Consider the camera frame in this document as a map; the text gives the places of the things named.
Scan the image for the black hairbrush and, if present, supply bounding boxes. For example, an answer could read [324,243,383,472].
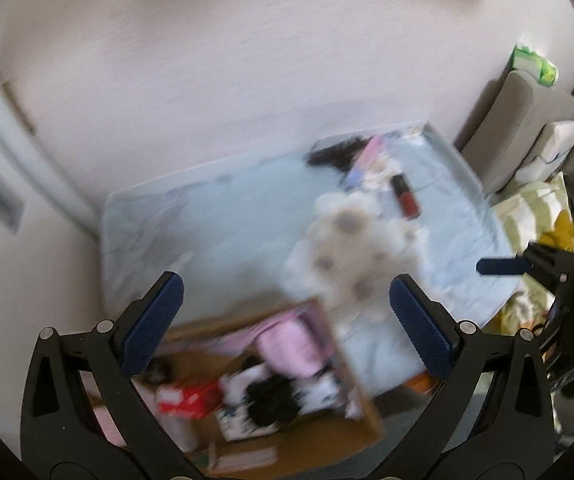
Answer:
[307,137,369,172]

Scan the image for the light blue desktop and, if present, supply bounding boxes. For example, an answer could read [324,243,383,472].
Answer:
[99,120,524,397]

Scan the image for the red box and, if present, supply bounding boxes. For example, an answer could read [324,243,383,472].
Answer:
[156,380,224,419]

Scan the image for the white door frame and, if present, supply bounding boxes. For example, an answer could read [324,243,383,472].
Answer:
[0,45,98,242]

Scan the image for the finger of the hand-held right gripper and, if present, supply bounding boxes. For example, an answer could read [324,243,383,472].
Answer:
[476,242,573,287]

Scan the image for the white pillow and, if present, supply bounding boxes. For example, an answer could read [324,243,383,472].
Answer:
[514,120,574,184]

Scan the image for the red lipstick tube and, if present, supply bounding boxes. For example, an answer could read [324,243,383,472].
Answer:
[390,173,421,219]

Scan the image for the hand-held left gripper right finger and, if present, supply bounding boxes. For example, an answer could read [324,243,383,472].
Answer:
[367,274,556,480]

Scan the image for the green wipes packet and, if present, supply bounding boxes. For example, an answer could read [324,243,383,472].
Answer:
[512,42,558,87]

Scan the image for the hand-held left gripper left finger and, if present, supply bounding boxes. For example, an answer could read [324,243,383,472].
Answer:
[19,271,203,480]

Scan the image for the brown cardboard box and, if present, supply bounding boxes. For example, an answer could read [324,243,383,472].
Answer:
[87,299,386,477]

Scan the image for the white spotted plush toy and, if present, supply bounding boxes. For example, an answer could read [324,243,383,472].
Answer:
[286,191,431,322]

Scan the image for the black and white patterned item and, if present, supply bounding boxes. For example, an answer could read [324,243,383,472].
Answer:
[217,364,344,442]

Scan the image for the black fluffy hair tie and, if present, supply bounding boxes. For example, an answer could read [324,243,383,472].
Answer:
[246,377,301,427]

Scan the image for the green and yellow printed blanket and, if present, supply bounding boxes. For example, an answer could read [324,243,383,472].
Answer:
[491,172,574,342]

